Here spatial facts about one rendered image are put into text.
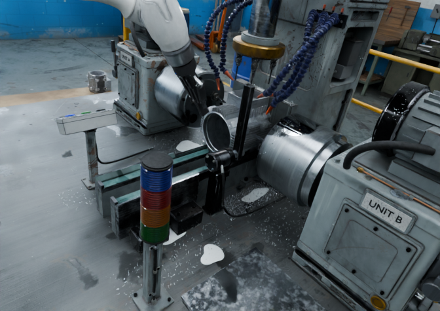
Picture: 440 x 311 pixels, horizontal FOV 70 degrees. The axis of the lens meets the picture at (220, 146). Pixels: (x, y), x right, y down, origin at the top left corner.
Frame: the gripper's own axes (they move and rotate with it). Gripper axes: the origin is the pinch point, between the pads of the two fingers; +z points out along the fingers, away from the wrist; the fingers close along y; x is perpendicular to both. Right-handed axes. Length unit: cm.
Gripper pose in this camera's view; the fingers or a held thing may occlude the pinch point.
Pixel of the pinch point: (201, 107)
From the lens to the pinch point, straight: 111.9
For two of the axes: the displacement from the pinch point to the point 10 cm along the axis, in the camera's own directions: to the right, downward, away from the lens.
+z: 2.6, 6.2, 7.4
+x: -7.1, 6.4, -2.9
